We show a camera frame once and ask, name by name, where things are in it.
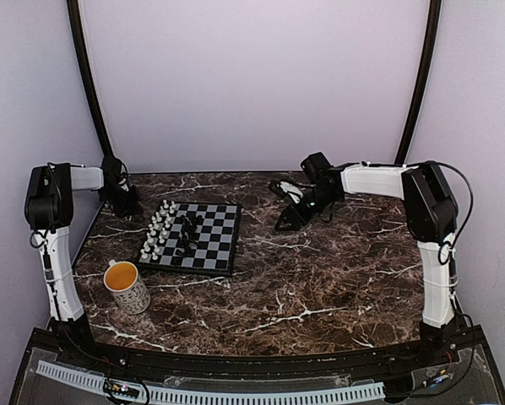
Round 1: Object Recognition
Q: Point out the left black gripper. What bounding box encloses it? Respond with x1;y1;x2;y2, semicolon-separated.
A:
98;185;143;218

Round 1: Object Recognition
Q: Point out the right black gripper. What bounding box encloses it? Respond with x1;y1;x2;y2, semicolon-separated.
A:
275;186;340;231

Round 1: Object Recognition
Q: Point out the black grey chess board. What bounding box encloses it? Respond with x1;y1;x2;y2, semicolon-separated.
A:
135;200;242;277

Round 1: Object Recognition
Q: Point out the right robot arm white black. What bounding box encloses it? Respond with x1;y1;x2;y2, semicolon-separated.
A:
269;152;462;329

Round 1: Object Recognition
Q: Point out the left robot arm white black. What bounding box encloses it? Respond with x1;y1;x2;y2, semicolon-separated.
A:
24;157;143;334

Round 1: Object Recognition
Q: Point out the pile of black pieces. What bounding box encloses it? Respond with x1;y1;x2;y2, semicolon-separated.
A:
176;215;204;257

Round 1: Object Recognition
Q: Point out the patterned mug with yellow interior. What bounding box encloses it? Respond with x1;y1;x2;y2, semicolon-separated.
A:
103;260;151;315

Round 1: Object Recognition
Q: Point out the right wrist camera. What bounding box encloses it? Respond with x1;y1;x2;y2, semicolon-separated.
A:
269;181;303;203

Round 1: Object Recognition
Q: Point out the left black frame post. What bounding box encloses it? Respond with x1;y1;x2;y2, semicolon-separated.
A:
66;0;114;157

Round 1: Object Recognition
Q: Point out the black frame post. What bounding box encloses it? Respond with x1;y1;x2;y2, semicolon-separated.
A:
394;0;443;164
66;0;114;157

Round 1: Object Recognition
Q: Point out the white slotted cable duct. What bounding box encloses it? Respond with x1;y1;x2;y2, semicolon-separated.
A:
35;360;386;404

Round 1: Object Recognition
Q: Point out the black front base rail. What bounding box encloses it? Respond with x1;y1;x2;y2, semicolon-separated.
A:
28;324;486;385

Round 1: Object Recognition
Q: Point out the right black frame post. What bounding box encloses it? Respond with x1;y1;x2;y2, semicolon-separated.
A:
394;0;443;164

